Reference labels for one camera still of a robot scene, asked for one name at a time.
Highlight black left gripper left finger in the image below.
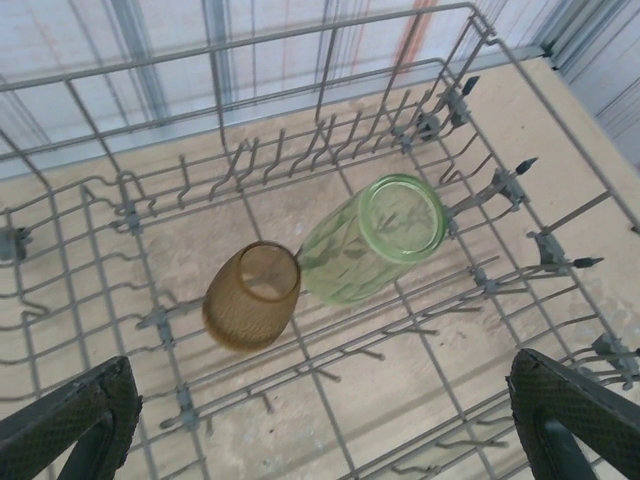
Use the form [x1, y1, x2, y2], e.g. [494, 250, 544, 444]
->
[0, 355, 144, 480]

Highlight green ribbed glass cup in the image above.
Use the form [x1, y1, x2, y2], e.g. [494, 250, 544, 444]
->
[298, 173, 448, 304]

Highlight grey wire dish rack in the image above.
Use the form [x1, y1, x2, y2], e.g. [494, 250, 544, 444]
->
[0, 0, 640, 480]

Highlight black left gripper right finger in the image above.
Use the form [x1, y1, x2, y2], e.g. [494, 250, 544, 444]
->
[505, 348, 640, 480]

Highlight amber textured glass cup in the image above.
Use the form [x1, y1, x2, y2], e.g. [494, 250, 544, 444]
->
[202, 240, 303, 354]

